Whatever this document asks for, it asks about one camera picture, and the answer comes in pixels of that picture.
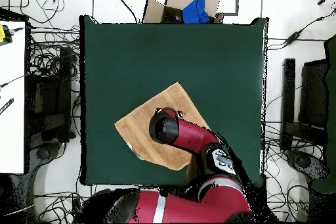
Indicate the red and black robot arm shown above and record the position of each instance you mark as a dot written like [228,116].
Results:
[189,134]

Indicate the yellow object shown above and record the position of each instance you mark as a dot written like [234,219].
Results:
[2,33]

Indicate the blue cloth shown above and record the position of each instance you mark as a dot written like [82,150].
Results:
[195,11]

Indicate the black floor stand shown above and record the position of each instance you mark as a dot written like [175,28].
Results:
[64,90]

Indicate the dark green table cloth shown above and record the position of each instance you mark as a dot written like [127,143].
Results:
[131,63]

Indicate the white side table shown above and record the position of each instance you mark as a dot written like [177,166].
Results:
[13,129]

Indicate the tan terry towel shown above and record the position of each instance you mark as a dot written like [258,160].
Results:
[162,98]

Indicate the black strip tool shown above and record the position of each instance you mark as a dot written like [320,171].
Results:
[7,105]

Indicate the dark green side cloth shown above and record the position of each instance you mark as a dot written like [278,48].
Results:
[331,103]

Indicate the black flat panel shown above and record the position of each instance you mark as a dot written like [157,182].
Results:
[313,95]

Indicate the black upright bar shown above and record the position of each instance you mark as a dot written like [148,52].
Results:
[288,90]

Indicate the black pedestal foot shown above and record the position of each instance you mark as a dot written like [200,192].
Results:
[302,162]
[43,153]

